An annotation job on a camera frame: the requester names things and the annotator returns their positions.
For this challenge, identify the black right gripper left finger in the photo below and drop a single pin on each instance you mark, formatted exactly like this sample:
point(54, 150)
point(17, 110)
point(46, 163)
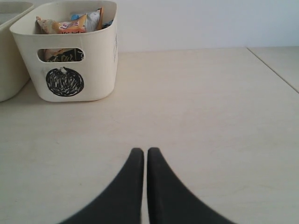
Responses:
point(121, 201)

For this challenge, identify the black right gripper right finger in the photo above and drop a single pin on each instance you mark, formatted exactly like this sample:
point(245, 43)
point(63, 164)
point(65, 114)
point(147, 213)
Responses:
point(170, 201)

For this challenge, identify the orange black noodle packet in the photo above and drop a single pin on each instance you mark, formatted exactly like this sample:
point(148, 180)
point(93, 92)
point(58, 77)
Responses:
point(78, 23)

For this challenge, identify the blue noodle packet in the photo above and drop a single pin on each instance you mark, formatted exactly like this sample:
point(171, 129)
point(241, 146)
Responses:
point(107, 23)

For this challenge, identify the cream bin with circle mark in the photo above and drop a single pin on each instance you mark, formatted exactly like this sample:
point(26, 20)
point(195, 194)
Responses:
point(90, 79)

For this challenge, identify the cream bin with square mark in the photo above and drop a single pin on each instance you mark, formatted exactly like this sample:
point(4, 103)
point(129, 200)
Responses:
point(13, 72)

